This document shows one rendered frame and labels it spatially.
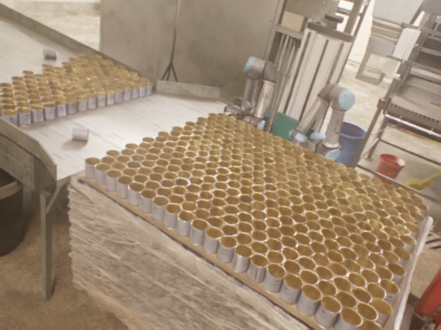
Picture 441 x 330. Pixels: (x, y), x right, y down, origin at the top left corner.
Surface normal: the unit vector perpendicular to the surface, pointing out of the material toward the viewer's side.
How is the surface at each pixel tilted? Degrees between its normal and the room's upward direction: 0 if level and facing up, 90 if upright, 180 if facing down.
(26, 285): 0
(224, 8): 90
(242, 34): 90
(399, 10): 99
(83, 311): 0
